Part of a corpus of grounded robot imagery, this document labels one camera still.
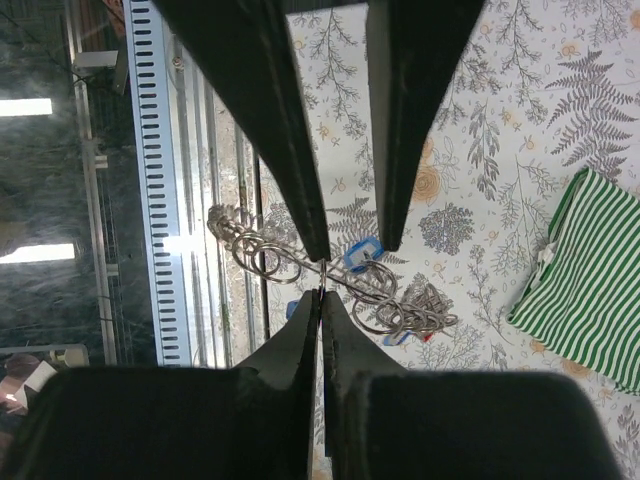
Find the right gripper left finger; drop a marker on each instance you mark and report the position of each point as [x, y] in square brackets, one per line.
[252, 421]

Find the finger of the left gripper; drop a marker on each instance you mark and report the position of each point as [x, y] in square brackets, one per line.
[244, 50]
[413, 49]

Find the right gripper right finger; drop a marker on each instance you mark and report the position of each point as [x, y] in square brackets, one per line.
[384, 421]

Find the key with blue tag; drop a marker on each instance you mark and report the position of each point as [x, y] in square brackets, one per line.
[357, 257]

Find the blue key tag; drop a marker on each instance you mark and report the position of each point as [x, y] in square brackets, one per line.
[290, 309]

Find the green striped cloth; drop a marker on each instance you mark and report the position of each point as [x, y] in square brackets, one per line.
[582, 300]

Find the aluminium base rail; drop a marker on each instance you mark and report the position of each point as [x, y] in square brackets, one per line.
[159, 149]

